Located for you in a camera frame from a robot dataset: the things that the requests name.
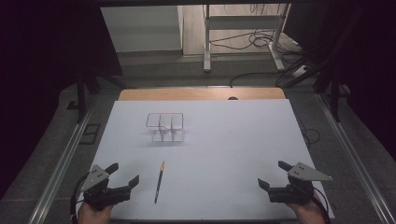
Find striped pencil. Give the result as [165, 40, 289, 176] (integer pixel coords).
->
[153, 160, 166, 205]

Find white power strip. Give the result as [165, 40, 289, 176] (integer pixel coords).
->
[291, 64, 310, 79]

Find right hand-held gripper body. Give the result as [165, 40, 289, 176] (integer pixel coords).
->
[268, 161, 333, 205]

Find tangled black floor cables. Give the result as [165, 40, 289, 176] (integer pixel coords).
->
[208, 3, 302, 58]

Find thin black looped cable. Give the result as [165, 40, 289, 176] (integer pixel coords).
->
[299, 119, 322, 149]

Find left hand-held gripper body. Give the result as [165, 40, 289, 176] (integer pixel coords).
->
[79, 164, 132, 211]

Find metal floor rail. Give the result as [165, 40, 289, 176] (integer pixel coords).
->
[315, 92, 396, 224]
[27, 94, 98, 224]

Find person's left hand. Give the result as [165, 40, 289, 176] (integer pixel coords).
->
[77, 203, 115, 224]

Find white metal desk frame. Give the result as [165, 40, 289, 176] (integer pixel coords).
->
[202, 3, 292, 74]

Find person's right hand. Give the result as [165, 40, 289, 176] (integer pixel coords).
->
[285, 192, 327, 224]

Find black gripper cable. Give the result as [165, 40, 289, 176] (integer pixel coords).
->
[70, 173, 90, 224]
[311, 186, 332, 224]

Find black stand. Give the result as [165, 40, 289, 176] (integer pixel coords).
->
[312, 62, 351, 123]
[65, 66, 129, 124]

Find clear plastic pen holder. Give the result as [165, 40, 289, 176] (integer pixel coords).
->
[145, 112, 187, 144]

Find long black floor cable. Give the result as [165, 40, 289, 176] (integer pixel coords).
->
[229, 71, 283, 89]

